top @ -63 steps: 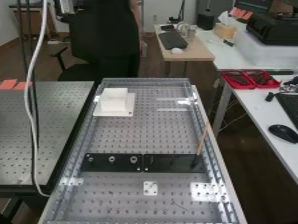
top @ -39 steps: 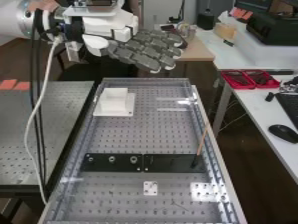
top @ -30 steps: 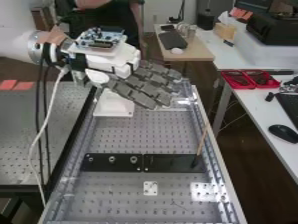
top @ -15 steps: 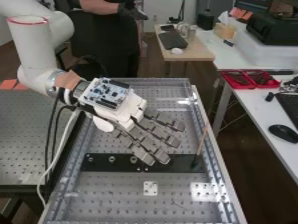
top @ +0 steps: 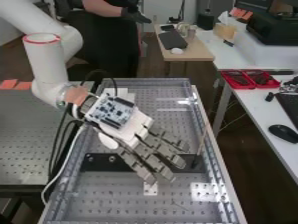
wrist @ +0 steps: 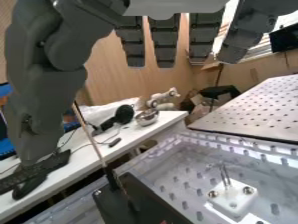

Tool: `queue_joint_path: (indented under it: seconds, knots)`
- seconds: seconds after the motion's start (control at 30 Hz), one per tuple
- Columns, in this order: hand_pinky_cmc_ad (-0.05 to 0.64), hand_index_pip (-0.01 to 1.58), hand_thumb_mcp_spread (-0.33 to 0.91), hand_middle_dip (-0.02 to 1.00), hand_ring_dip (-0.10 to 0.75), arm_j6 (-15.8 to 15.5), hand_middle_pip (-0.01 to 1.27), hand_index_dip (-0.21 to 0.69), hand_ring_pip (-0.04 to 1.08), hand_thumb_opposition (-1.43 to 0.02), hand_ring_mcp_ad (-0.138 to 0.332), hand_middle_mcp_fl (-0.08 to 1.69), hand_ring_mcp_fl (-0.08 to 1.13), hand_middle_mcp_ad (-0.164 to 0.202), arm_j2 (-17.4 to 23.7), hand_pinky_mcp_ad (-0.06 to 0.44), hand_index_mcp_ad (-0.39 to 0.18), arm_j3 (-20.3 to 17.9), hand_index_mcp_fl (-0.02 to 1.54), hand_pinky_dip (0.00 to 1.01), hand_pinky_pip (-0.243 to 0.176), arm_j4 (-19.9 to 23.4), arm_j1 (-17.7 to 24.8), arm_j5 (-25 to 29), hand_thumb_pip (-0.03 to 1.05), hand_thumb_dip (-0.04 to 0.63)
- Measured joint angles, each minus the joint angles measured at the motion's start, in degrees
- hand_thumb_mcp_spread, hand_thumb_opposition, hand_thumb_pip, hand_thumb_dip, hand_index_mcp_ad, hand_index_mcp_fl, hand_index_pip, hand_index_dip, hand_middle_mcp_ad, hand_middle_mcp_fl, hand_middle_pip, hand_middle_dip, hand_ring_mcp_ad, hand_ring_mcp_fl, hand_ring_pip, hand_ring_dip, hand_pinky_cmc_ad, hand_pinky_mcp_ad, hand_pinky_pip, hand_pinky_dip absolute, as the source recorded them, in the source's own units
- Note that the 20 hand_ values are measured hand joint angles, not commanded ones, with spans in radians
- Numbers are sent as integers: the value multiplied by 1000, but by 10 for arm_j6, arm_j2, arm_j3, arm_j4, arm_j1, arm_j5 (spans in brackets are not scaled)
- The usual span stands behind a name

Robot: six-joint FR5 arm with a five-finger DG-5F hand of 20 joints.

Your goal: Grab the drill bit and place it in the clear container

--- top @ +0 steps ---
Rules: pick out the small white block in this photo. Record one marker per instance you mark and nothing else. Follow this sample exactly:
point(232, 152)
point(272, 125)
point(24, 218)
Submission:
point(150, 189)

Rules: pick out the white desk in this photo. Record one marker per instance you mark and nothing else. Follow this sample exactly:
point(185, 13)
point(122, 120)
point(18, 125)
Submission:
point(260, 113)

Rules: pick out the red tray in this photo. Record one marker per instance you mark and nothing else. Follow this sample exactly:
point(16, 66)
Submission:
point(238, 79)
point(266, 78)

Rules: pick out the black keyboard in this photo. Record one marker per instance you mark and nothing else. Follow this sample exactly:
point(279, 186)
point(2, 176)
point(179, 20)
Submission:
point(290, 108)

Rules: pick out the thin drill bit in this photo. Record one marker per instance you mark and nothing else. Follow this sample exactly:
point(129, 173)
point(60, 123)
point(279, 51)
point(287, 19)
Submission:
point(179, 206)

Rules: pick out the wooden desk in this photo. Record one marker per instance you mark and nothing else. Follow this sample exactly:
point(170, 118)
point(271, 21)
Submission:
point(190, 53)

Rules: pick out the tan paper bag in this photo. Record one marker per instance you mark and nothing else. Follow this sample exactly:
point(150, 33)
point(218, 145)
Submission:
point(225, 30)

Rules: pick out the black plate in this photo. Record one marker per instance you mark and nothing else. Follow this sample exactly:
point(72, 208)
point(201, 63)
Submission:
point(99, 163)

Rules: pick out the dark keyboard on wooden desk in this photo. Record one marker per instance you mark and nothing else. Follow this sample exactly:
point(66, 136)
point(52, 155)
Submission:
point(173, 39)

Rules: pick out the black bottle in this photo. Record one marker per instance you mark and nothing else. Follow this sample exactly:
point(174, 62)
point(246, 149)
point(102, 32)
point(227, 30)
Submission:
point(205, 20)

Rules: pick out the black box device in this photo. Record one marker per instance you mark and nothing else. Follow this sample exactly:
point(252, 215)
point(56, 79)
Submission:
point(274, 30)

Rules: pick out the white computer mouse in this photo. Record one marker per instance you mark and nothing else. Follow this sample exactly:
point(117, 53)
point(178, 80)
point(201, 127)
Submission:
point(177, 50)

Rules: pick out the clear box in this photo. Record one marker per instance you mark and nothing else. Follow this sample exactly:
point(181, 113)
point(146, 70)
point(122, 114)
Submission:
point(199, 106)

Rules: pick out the small black block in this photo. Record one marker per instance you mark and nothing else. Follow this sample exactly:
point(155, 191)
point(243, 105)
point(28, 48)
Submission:
point(268, 96)

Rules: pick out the orange paper notes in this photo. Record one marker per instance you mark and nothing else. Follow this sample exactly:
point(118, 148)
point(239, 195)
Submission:
point(13, 84)

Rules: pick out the dark computer monitor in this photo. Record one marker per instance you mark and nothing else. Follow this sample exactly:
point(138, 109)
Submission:
point(260, 4)

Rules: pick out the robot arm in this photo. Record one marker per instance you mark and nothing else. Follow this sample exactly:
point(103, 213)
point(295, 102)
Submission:
point(48, 60)

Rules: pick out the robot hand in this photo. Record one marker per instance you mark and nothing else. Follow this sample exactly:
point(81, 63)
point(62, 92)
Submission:
point(133, 130)

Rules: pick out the black computer mouse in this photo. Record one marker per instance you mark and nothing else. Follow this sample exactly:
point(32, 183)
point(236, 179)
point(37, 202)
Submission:
point(283, 132)

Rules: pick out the small white box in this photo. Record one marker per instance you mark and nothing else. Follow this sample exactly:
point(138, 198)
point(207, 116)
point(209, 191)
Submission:
point(125, 93)

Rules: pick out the person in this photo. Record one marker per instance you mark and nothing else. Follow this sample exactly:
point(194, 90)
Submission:
point(110, 36)

